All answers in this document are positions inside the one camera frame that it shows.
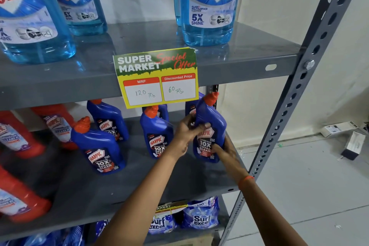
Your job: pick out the person's left hand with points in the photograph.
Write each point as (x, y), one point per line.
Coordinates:
(186, 136)

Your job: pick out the person's right hand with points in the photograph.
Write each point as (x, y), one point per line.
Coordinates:
(230, 159)

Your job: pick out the blue Harpic bottle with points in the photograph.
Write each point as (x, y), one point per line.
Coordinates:
(98, 142)
(214, 119)
(155, 130)
(109, 113)

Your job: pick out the grey metal shelf rack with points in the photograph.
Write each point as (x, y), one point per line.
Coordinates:
(245, 61)

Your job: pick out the person's right forearm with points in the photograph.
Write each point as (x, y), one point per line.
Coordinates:
(268, 220)

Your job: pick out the person's left forearm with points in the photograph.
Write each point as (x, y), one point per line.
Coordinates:
(138, 202)

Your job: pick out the row of red bottles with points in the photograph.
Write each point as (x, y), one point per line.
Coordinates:
(17, 191)

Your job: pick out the orange wristband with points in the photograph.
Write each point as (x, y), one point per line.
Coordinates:
(246, 182)

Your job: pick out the green yellow price tag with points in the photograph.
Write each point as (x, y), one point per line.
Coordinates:
(155, 90)

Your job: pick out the row of blue detergent packets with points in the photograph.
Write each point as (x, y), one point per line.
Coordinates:
(200, 217)

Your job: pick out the white black carton box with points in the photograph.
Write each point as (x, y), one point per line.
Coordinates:
(354, 143)

